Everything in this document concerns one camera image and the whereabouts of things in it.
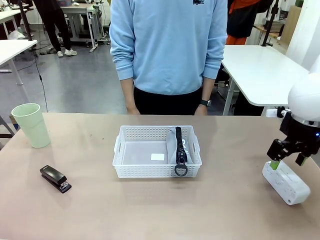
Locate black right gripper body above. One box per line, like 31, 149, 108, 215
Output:
278, 111, 320, 148

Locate white power strip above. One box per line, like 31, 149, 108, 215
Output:
261, 160, 312, 206

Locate black stapler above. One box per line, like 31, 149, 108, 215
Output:
39, 164, 73, 195

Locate light green plastic cup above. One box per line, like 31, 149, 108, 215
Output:
11, 102, 52, 149

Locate person's right forearm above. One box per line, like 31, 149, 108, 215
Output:
119, 76, 138, 108

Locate person's left forearm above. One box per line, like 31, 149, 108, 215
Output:
199, 76, 217, 102

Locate white perforated plastic basket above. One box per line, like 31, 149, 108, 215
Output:
112, 124, 203, 179

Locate person's left hand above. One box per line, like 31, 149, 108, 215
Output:
193, 104, 209, 116

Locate person's right hand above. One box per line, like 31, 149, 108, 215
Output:
125, 102, 141, 116

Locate large white side table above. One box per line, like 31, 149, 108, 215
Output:
221, 44, 311, 116

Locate grey pencil case black zipper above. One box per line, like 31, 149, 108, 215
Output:
166, 126, 194, 178

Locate wooden cabinet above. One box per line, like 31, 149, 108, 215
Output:
280, 4, 304, 49

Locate black tripod stand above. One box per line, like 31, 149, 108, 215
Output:
259, 0, 281, 48

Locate white paper label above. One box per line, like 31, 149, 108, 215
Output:
150, 152, 166, 162

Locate background person orange clothes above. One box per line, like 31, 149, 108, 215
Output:
226, 0, 274, 46

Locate person in light blue sweater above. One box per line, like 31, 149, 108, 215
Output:
109, 0, 229, 116

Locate grey background desk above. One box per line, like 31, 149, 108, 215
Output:
60, 1, 111, 53

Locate background person black trousers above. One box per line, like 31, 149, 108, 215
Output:
33, 0, 79, 58

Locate black pole stand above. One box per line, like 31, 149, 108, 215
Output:
17, 0, 39, 58

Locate small white side table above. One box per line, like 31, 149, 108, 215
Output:
0, 39, 38, 86

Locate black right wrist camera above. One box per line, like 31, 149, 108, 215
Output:
276, 105, 292, 119

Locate thin black floor cable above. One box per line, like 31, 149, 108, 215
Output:
31, 48, 49, 113

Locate black metal frame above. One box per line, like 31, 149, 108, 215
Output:
0, 114, 16, 151

